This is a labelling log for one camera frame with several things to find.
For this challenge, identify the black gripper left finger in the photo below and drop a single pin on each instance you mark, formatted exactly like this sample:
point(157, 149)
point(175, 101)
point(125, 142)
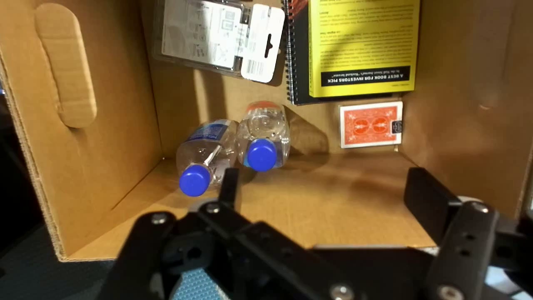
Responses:
point(222, 256)

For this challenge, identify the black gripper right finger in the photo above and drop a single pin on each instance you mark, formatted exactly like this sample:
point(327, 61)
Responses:
point(472, 251)

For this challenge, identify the red label water bottle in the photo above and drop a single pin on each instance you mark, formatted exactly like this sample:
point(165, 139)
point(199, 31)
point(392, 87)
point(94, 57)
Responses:
point(260, 156)

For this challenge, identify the large white cardboard box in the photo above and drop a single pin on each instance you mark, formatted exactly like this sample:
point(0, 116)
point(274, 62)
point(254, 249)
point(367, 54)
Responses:
point(110, 167)

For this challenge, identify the blue label water bottle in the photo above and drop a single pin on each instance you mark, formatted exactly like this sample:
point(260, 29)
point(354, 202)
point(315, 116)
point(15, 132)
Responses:
point(194, 181)

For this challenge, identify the red playing card deck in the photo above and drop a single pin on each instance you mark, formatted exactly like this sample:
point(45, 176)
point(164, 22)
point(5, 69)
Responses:
point(369, 126)

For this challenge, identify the clear blister pack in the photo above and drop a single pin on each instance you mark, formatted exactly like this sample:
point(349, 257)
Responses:
point(222, 34)

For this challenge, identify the yellow spiral notebook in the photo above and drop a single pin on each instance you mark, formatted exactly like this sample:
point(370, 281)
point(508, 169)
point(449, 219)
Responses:
point(360, 44)

